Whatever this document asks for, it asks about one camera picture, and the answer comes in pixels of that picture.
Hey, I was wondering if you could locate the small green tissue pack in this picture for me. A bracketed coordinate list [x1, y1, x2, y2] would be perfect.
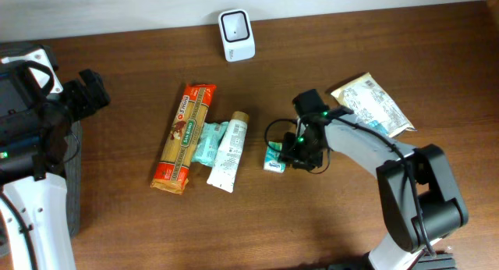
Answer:
[264, 141, 285, 173]

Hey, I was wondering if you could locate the yellow snack bag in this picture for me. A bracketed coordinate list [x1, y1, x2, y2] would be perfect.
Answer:
[331, 73, 416, 138]

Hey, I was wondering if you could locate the white tube gold cap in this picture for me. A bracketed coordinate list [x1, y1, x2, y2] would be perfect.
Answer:
[207, 111, 250, 193]

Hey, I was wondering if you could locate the teal wipes packet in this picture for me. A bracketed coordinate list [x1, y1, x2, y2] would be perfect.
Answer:
[192, 122, 228, 167]

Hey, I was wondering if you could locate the red spaghetti packet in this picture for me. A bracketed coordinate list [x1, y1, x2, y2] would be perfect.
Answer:
[150, 84, 217, 194]

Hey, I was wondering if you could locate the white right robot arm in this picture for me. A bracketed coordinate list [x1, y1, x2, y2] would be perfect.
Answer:
[279, 89, 469, 269]

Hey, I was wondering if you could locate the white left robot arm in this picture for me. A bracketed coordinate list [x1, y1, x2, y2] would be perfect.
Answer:
[1, 43, 111, 269]

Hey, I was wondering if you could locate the white barcode scanner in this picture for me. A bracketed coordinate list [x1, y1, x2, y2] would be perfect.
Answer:
[218, 9, 256, 62]

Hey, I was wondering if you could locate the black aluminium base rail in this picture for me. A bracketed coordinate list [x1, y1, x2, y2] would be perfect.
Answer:
[311, 250, 458, 270]

